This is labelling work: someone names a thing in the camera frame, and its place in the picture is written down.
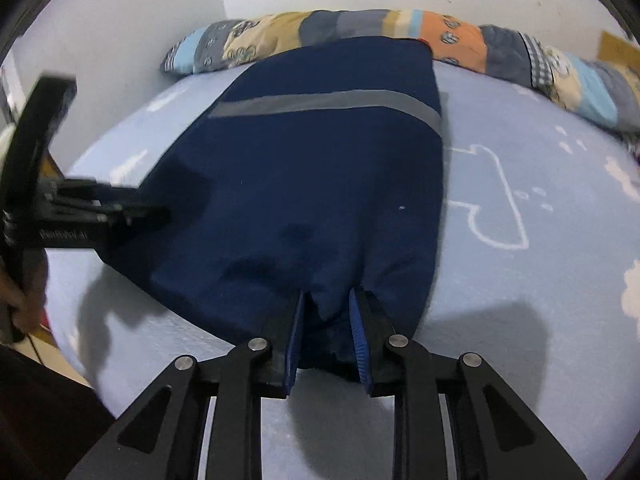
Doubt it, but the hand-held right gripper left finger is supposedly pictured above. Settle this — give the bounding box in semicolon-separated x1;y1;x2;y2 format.
65;287;307;480

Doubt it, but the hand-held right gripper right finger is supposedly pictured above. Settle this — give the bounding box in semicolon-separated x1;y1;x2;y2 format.
348;286;588;480

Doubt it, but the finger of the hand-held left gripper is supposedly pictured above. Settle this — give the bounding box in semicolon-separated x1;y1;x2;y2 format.
57;176;151;206
95;201;173;236

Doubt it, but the navy blue jacket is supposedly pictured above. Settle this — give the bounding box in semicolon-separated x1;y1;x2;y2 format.
102;35;448;376

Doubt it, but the person's left hand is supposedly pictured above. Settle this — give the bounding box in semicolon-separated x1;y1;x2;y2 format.
0;252;50;337

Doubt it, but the light blue bed sheet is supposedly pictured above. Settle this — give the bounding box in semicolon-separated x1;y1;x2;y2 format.
42;57;640;480

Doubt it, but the patchwork quilt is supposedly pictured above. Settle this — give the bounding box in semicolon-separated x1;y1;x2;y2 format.
160;8;640;133

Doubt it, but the cardboard box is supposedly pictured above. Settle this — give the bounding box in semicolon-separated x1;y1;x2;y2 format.
599;30;640;68

